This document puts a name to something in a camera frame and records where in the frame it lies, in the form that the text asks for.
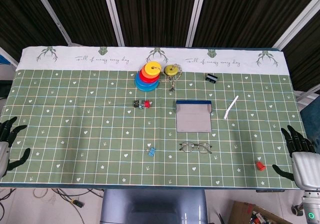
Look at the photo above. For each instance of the green grid tablecloth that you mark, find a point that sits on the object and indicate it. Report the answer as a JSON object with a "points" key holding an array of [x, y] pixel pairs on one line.
{"points": [[87, 113]]}

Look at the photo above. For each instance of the black floor power adapter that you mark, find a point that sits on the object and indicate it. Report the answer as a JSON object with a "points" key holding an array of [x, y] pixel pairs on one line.
{"points": [[78, 204]]}

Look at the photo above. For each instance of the wire-frame eyeglasses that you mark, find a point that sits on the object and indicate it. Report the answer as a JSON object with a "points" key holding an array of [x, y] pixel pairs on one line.
{"points": [[203, 147]]}

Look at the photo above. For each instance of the grey-blue robot body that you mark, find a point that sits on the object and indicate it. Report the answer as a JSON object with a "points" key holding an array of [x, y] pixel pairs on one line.
{"points": [[152, 206]]}

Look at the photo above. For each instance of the grey caster wheel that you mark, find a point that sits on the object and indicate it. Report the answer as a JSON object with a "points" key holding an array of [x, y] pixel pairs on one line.
{"points": [[297, 209]]}

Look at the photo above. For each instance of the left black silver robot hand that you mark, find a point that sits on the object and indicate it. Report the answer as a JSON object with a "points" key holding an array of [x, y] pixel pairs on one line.
{"points": [[3, 153]]}

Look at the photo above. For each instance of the blue chair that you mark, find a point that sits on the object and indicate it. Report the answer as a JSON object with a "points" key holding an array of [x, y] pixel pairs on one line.
{"points": [[311, 121]]}

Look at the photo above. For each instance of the blue binder clip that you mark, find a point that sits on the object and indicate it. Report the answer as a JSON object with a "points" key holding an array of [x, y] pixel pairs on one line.
{"points": [[151, 152]]}

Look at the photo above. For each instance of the brown cardboard box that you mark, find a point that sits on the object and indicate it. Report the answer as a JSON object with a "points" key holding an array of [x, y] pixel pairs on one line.
{"points": [[241, 212]]}

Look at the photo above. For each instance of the white plastic strip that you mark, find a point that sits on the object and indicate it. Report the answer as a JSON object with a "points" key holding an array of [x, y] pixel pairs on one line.
{"points": [[231, 107]]}

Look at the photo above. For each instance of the white aluminium partition post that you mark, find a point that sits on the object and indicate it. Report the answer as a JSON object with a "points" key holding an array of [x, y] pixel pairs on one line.
{"points": [[113, 14], [197, 13], [52, 14], [297, 21]]}

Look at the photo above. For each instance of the black and silver rectangular block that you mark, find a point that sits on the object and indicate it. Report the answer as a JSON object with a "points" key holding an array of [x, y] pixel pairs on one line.
{"points": [[211, 78]]}

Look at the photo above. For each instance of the small red cap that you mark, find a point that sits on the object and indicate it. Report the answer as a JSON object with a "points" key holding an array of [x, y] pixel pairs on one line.
{"points": [[260, 166]]}

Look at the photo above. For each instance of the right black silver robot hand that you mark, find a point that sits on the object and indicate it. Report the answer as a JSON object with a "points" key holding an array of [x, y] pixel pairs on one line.
{"points": [[306, 169]]}

